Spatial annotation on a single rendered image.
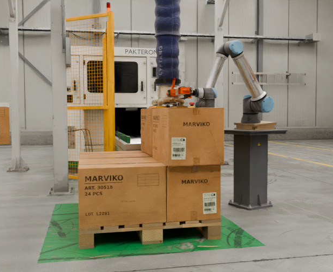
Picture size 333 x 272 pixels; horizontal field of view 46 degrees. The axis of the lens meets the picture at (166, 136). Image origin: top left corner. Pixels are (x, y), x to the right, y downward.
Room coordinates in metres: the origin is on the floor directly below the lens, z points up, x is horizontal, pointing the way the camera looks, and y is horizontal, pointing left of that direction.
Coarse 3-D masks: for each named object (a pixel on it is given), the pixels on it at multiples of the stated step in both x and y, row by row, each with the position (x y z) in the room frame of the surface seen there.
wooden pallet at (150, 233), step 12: (84, 228) 2.61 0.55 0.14; (96, 228) 2.62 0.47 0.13; (108, 228) 2.64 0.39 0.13; (120, 228) 2.66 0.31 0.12; (132, 228) 2.67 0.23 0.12; (144, 228) 2.69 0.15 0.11; (156, 228) 2.71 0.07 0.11; (168, 228) 2.73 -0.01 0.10; (204, 228) 2.87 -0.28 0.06; (216, 228) 2.80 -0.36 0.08; (84, 240) 2.61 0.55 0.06; (144, 240) 2.69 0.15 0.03; (156, 240) 2.71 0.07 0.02
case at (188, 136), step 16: (160, 112) 2.92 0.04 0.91; (176, 112) 2.68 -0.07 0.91; (192, 112) 2.71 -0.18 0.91; (208, 112) 2.73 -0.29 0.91; (224, 112) 2.76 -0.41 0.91; (160, 128) 2.93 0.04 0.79; (176, 128) 2.68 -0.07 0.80; (192, 128) 2.71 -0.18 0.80; (208, 128) 2.73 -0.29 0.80; (160, 144) 2.93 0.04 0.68; (176, 144) 2.68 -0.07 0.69; (192, 144) 2.71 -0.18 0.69; (208, 144) 2.73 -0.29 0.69; (160, 160) 2.93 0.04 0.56; (176, 160) 2.68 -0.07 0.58; (192, 160) 2.71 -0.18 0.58; (208, 160) 2.73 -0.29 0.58
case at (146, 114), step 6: (144, 108) 3.63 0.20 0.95; (150, 108) 3.32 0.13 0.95; (156, 108) 3.26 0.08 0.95; (144, 114) 3.62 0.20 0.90; (150, 114) 3.33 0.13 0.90; (144, 120) 3.63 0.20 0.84; (150, 120) 3.33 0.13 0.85; (144, 126) 3.63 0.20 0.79; (150, 126) 3.33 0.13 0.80; (144, 132) 3.63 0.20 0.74; (150, 132) 3.33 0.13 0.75; (144, 138) 3.63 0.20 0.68; (150, 138) 3.33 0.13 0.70; (144, 144) 3.63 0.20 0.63; (150, 144) 3.33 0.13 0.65; (144, 150) 3.64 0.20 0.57; (150, 150) 3.33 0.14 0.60
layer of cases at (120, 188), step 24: (96, 168) 2.63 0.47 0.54; (120, 168) 2.66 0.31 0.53; (144, 168) 2.69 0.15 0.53; (168, 168) 2.73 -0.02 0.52; (192, 168) 2.76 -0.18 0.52; (216, 168) 2.80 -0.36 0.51; (96, 192) 2.63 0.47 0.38; (120, 192) 2.66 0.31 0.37; (144, 192) 2.69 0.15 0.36; (168, 192) 2.73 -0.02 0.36; (192, 192) 2.76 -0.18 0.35; (216, 192) 2.80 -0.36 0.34; (96, 216) 2.63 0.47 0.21; (120, 216) 2.66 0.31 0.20; (144, 216) 2.69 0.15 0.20; (168, 216) 2.73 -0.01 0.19; (192, 216) 2.76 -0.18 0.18; (216, 216) 2.80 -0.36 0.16
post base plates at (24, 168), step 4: (224, 160) 7.18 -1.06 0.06; (16, 164) 6.39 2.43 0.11; (24, 164) 6.47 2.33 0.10; (224, 164) 7.00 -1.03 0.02; (228, 164) 7.01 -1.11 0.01; (12, 168) 6.37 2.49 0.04; (16, 168) 6.38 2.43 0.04; (20, 168) 6.40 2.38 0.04; (24, 168) 6.33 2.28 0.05; (28, 168) 6.53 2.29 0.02
